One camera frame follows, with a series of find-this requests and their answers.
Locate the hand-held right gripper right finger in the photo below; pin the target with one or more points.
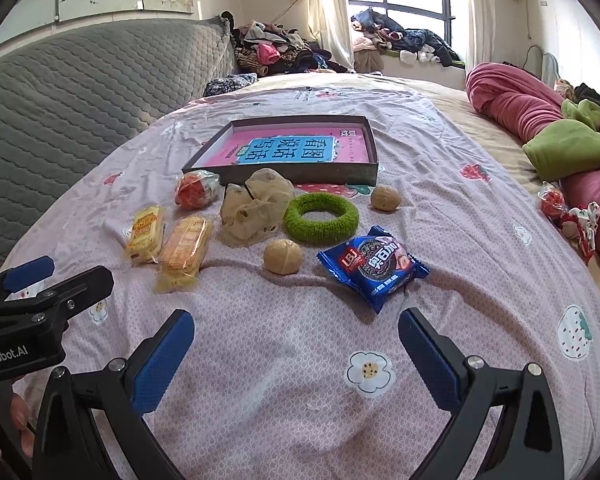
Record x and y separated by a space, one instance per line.
427 360

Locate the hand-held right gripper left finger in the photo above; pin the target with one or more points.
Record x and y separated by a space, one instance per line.
162 360

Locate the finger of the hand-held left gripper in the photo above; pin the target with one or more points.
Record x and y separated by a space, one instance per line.
80 286
27 271

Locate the small yellow cake packet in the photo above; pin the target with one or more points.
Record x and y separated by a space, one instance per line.
145 232

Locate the blue cookie packet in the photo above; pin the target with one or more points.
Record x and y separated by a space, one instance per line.
370 270

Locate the long yellow cake packet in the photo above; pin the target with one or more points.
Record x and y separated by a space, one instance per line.
182 247

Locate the red snack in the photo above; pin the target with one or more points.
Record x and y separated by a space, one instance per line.
192 191

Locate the walnut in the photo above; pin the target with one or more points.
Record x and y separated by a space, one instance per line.
385 198
281 257

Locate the dark cardboard box tray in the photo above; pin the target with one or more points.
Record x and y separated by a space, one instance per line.
340 174

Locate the person's left hand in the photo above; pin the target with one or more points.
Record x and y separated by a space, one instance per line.
19 415

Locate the grey quilted headboard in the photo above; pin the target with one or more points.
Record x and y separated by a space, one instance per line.
80 100

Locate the red candy packet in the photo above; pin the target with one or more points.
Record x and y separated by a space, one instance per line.
552 205

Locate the red white candy wrappers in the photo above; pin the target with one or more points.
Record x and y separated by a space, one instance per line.
580 225

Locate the beige bedsheet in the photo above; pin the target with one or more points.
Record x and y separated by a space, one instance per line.
485 130

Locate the green blanket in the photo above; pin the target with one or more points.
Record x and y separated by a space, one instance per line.
565 150

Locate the dark floral cloth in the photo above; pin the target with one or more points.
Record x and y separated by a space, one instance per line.
230 84

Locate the pink blanket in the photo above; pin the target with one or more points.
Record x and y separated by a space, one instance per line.
510 95

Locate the white window seat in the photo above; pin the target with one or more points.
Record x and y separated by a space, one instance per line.
430 72

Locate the beige fuzzy cloth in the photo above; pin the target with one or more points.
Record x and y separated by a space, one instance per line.
564 90

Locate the pile of mixed clothes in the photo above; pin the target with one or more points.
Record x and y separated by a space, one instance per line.
280 55

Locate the black cloth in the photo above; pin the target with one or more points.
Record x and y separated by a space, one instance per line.
595 97

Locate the pile of dark clothes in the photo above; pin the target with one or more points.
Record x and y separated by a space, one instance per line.
420 42

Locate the cream curtain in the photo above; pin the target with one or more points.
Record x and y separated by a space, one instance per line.
475 10
325 10

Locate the white curved frame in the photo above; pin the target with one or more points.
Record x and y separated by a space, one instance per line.
549 67

